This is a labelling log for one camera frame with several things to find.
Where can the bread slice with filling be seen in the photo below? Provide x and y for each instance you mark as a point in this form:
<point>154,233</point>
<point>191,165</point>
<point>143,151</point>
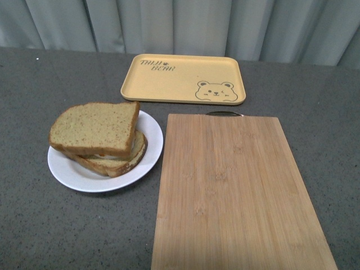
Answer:
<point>117,166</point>

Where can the yellow bear tray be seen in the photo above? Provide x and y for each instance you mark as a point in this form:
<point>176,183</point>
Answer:
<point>184,79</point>

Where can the grey curtain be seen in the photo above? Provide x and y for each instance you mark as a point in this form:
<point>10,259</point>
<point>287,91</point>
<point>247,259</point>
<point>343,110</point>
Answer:
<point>306,32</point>

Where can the wooden cutting board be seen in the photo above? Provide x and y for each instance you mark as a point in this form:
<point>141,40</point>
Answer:
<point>232,197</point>

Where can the white round plate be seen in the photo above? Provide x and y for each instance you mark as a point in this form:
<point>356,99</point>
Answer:
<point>74,176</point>

